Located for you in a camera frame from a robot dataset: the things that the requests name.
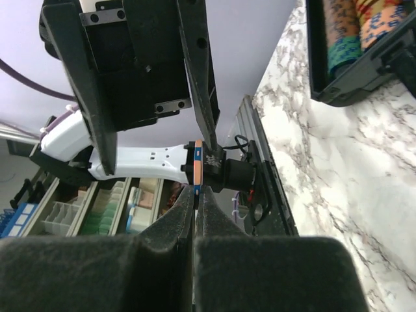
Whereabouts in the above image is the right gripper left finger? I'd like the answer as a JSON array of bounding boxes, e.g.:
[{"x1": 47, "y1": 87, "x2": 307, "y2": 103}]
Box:
[{"x1": 1, "y1": 187, "x2": 194, "y2": 311}]

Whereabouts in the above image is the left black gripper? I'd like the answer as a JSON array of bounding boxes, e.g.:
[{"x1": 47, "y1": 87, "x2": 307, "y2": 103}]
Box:
[{"x1": 41, "y1": 1, "x2": 219, "y2": 175}]

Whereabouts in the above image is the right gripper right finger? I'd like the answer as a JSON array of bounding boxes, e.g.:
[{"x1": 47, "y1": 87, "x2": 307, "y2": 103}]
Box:
[{"x1": 194, "y1": 188, "x2": 369, "y2": 311}]

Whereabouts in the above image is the grey purple poker chip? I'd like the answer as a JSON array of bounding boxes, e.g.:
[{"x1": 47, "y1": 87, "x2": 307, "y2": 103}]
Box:
[{"x1": 193, "y1": 140, "x2": 203, "y2": 196}]

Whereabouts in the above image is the black poker chip case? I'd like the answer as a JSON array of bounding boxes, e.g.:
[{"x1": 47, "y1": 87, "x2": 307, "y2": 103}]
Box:
[{"x1": 305, "y1": 1, "x2": 415, "y2": 107}]

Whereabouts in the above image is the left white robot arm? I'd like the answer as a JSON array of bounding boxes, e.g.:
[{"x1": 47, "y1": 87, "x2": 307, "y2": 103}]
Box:
[{"x1": 30, "y1": 1, "x2": 256, "y2": 194}]

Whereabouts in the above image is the grey parts drawer cabinet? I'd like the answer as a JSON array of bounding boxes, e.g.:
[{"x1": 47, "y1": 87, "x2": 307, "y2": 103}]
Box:
[{"x1": 1, "y1": 178, "x2": 182, "y2": 238}]

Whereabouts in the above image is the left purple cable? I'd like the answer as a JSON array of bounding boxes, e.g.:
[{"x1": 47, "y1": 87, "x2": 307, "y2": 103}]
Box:
[{"x1": 0, "y1": 58, "x2": 79, "y2": 137}]

